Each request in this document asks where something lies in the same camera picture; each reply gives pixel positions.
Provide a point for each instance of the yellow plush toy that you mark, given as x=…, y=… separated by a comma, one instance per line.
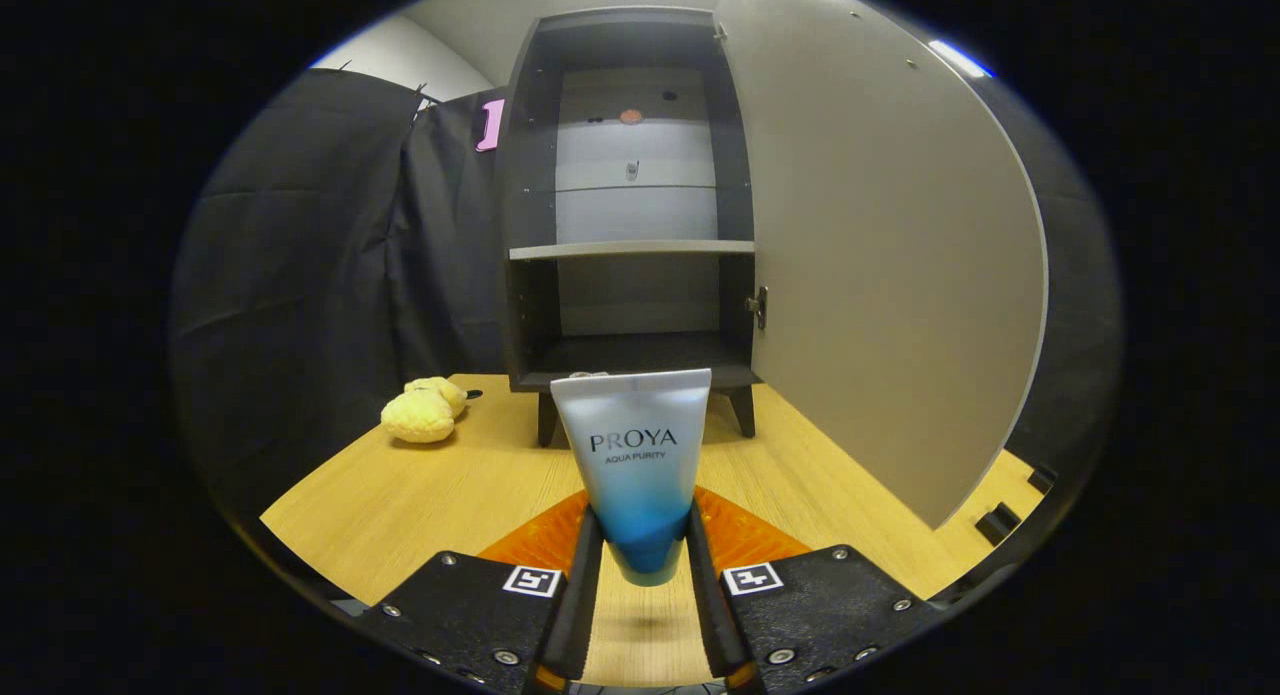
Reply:
x=418, y=417

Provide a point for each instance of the black block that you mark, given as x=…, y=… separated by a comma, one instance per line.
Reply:
x=998, y=523
x=1042, y=477

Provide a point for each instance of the long ceiling light strip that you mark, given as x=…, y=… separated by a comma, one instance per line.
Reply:
x=960, y=59

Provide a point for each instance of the dark grey cabinet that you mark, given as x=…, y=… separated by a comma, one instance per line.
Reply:
x=530, y=315

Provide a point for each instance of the metal door hinge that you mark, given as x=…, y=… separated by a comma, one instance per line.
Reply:
x=758, y=307

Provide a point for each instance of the white blue cosmetic tube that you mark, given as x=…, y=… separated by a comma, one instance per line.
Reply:
x=635, y=455

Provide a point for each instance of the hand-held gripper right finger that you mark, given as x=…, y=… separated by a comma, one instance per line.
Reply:
x=712, y=615

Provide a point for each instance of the beige cabinet door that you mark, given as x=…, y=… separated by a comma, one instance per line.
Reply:
x=880, y=275

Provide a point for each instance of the black backdrop cloth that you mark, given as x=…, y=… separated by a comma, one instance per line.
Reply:
x=300, y=275

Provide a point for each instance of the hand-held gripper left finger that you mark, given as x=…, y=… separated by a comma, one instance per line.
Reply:
x=575, y=615

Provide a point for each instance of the grey cabinet shelf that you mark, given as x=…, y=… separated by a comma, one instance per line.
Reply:
x=630, y=249

